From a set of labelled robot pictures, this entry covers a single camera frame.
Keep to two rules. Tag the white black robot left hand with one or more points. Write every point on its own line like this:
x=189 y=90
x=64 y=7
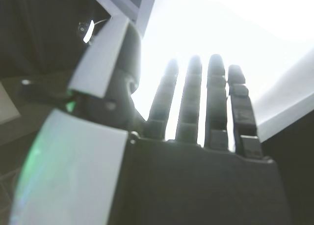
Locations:
x=186 y=180

